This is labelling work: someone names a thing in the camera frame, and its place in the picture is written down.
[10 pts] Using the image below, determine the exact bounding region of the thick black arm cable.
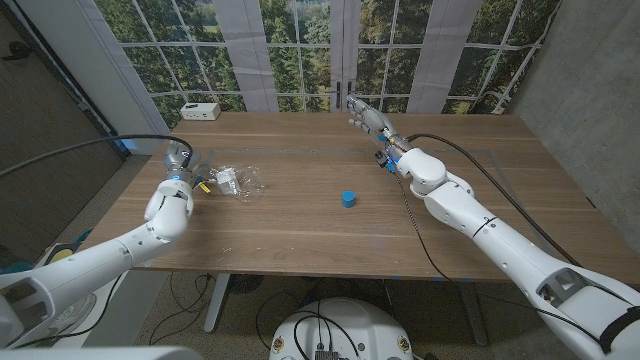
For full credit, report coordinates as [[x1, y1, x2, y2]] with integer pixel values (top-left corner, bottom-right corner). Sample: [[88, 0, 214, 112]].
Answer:
[[405, 132, 584, 267], [0, 133, 195, 179]]

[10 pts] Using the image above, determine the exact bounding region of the white printed floor mat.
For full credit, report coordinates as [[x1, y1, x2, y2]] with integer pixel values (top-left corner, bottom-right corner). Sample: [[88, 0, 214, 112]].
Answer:
[[29, 242, 131, 346]]

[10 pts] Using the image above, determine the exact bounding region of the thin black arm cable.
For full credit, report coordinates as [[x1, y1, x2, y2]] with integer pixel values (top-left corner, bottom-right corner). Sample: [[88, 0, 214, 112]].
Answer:
[[393, 172, 601, 346], [19, 273, 124, 347]]

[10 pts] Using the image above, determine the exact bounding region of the white table leg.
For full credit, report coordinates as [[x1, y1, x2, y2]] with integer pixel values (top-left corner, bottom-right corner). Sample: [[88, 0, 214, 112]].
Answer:
[[457, 280, 490, 347], [203, 273, 231, 334]]

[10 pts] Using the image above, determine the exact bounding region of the black floor cable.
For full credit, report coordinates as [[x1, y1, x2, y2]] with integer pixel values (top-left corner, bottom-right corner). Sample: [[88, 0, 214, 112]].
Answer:
[[148, 273, 217, 346], [254, 291, 324, 350]]

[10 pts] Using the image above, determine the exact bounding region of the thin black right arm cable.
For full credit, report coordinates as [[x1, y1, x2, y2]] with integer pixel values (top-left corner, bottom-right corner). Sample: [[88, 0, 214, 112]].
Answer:
[[393, 172, 601, 346]]

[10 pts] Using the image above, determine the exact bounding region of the printed forest window backdrop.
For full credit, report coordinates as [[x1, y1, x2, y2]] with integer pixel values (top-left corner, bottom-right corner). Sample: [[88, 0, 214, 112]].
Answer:
[[94, 0, 561, 130]]

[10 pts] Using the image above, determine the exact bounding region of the clear plastic wrap sheet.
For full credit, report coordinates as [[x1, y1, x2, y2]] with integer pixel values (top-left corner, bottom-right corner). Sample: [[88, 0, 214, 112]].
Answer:
[[195, 163, 267, 204]]

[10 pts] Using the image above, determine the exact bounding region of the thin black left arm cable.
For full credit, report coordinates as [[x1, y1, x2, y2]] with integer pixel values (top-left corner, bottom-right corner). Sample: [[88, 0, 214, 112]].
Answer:
[[19, 273, 124, 347]]

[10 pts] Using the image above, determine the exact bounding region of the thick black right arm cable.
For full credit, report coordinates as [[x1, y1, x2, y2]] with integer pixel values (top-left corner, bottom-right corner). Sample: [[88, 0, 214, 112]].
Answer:
[[405, 132, 584, 267]]

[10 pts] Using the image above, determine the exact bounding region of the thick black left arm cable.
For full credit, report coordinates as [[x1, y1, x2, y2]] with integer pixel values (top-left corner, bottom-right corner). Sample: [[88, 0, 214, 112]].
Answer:
[[0, 133, 195, 179]]

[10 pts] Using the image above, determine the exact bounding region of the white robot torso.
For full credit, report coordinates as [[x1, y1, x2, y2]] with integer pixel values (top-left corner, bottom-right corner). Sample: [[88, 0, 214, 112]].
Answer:
[[268, 297, 415, 360]]

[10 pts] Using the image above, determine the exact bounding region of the black torso cable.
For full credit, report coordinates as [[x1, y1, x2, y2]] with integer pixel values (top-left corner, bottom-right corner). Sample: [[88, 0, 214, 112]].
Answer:
[[293, 310, 362, 359]]

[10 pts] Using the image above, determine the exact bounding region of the white box on table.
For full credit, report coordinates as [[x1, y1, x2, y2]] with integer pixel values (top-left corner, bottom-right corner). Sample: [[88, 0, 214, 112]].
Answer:
[[180, 102, 222, 122]]

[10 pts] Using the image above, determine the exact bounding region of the door lever handle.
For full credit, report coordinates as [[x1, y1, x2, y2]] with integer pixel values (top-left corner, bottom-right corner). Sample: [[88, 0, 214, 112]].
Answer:
[[1, 41, 34, 62]]

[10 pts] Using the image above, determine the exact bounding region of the black ribbed round base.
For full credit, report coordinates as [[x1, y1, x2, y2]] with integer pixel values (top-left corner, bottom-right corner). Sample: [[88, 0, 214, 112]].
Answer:
[[229, 273, 265, 294]]

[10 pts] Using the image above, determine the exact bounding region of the grey sneaker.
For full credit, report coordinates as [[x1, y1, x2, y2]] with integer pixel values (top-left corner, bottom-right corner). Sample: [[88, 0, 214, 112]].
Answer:
[[49, 292, 98, 336]]

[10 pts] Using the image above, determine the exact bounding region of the dark wood-grain door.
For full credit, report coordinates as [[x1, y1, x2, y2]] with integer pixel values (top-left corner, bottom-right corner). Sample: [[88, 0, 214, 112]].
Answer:
[[0, 9, 126, 264]]

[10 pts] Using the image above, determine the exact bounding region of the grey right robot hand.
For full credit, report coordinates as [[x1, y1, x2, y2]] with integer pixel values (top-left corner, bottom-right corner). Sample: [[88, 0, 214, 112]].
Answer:
[[346, 93, 414, 162]]

